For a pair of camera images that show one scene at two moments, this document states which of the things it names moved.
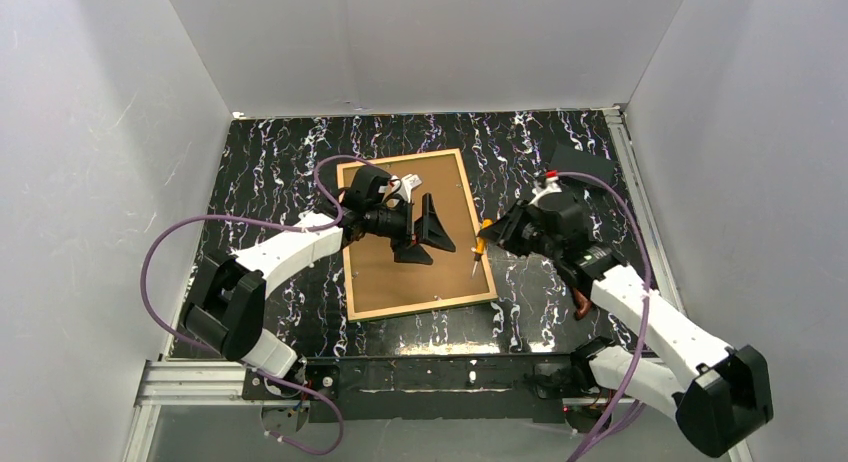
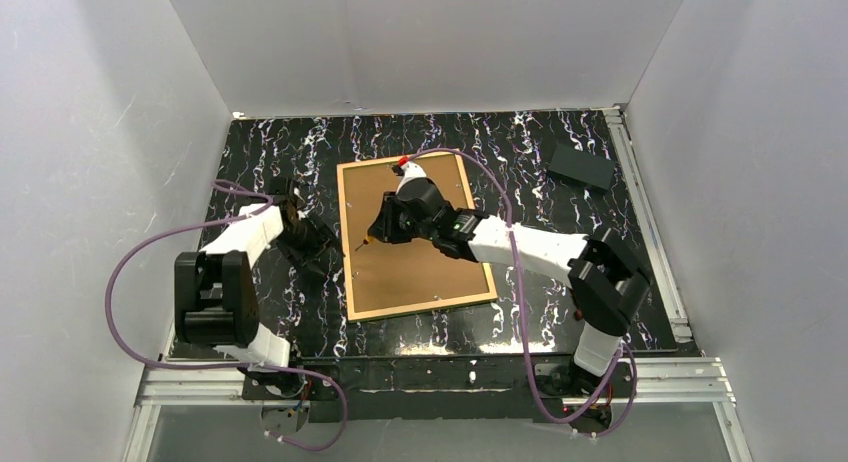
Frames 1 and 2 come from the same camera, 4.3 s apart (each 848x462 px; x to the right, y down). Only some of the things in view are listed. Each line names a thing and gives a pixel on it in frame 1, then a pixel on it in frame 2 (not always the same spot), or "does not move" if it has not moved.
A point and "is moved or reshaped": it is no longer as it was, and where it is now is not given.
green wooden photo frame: [378, 286] does not move
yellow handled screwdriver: [480, 247] is moved or reshaped
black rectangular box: [565, 159] does not move
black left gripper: [411, 227] to [313, 245]
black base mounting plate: [474, 388] does not move
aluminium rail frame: [226, 384] does not move
